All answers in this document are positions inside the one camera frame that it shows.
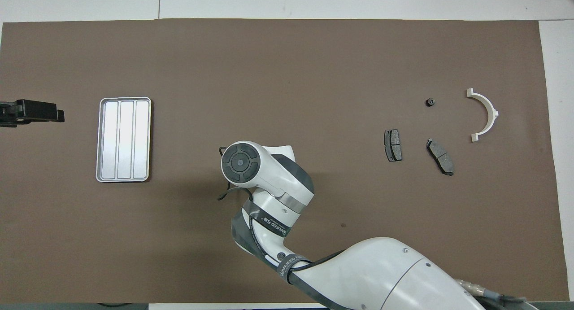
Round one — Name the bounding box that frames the brown table mat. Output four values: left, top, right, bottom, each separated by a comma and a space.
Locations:
0, 18, 570, 304

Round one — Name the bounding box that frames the rectangular dark brake pad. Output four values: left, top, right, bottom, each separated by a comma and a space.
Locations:
384, 129, 403, 162

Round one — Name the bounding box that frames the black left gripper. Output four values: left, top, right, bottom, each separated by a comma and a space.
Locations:
0, 99, 65, 127

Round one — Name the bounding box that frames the silver metal tray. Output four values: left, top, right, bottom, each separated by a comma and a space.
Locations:
96, 97, 152, 183

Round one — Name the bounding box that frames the long grey brake pad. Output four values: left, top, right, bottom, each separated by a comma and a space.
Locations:
426, 138, 455, 176

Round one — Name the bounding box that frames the white semicircular plastic bracket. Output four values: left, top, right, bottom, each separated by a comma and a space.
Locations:
466, 88, 499, 143

